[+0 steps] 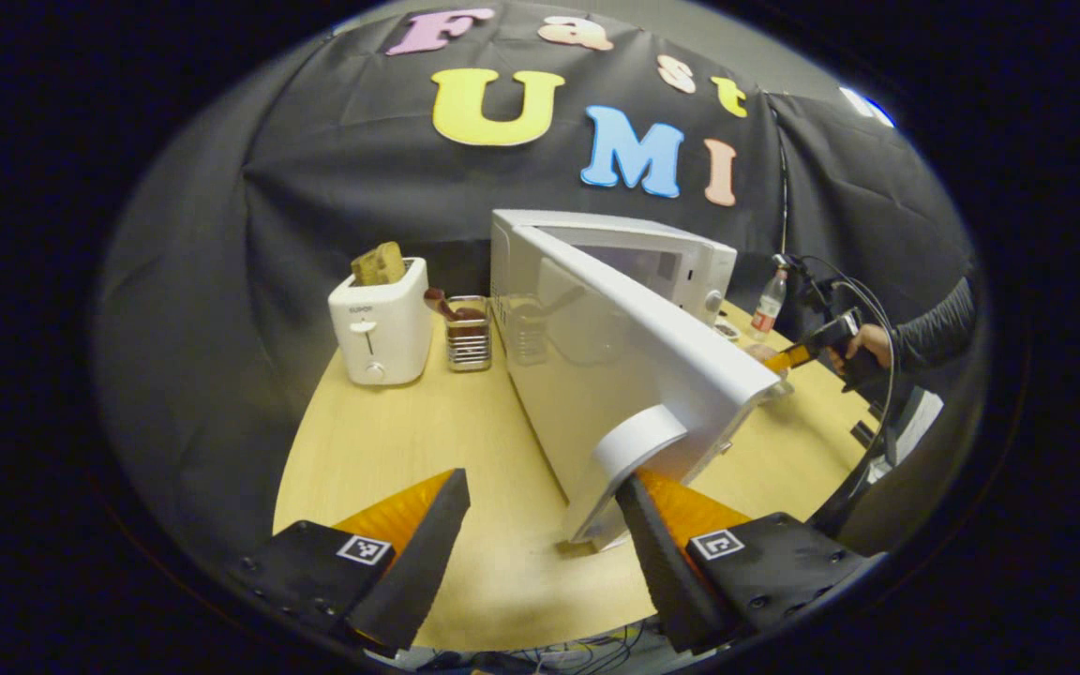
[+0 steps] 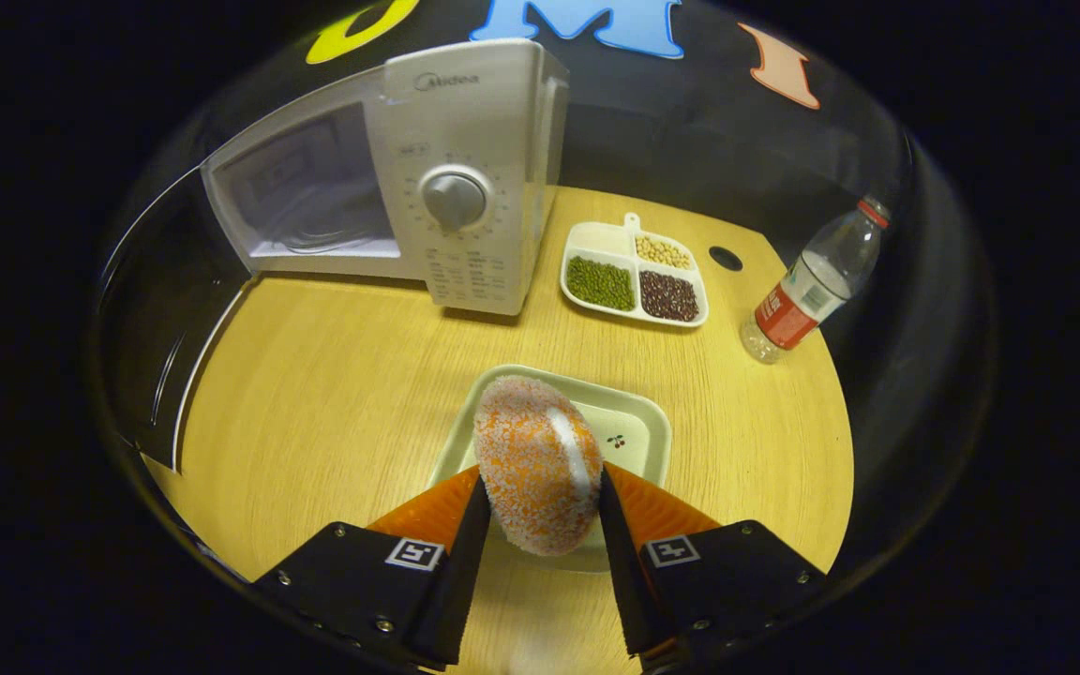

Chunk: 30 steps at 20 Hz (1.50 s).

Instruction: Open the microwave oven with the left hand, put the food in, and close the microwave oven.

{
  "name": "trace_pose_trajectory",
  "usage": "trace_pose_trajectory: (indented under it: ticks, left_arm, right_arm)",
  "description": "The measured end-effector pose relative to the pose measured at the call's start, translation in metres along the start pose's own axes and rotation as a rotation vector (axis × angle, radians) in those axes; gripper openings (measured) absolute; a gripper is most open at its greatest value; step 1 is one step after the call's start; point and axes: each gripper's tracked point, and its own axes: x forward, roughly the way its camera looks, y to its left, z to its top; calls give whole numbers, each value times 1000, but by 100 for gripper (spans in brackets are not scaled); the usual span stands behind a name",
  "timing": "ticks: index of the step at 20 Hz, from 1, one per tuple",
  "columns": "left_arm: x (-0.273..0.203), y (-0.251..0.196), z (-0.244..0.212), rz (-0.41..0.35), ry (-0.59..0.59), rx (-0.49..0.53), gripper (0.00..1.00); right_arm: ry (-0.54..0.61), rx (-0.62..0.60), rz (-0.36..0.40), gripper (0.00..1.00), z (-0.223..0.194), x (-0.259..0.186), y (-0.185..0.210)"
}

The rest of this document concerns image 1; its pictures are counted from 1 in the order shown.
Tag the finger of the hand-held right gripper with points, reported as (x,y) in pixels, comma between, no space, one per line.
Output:
(795,357)

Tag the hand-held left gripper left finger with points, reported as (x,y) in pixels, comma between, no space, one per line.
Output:
(423,562)

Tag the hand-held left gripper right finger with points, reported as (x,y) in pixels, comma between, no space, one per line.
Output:
(667,572)

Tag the white microwave oven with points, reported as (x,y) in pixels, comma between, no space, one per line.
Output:
(596,375)

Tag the clear plastic bottle red label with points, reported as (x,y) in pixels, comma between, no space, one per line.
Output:
(768,314)

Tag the divided dish with beans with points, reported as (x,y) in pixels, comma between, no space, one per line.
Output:
(727,329)

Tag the white toaster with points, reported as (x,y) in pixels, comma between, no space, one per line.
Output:
(381,328)

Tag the brown wooden spoon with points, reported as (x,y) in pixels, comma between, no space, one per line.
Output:
(437,302)

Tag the toasted bread slice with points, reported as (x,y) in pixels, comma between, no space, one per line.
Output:
(379,265)

